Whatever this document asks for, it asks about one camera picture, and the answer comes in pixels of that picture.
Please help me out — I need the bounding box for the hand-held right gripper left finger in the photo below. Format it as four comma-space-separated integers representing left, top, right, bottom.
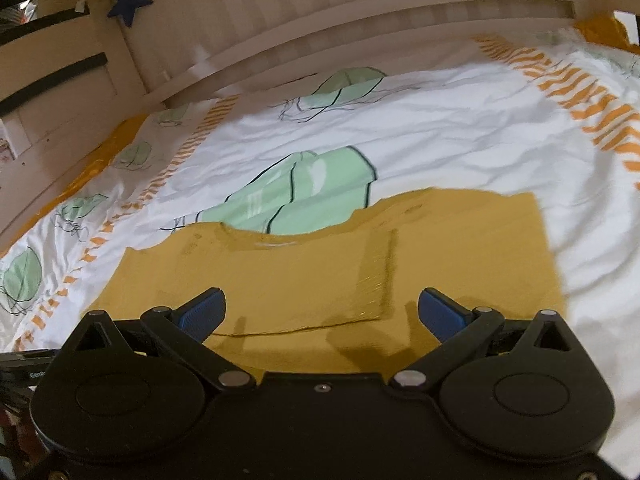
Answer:
60, 287, 257, 392

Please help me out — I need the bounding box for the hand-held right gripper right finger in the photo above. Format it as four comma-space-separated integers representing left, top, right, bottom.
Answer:
388, 287, 576, 391

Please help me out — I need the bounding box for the mustard yellow knitted garment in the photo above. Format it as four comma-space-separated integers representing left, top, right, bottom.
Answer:
82, 187, 568, 376

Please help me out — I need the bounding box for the white leaf print duvet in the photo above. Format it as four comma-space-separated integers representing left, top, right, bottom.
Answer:
0, 30, 640, 466

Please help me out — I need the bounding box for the blue star ornament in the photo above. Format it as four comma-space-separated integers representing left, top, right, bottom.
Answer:
112, 0, 153, 28

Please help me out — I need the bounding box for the white wooden bed frame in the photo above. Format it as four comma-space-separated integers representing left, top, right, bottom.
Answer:
0, 0, 640, 256

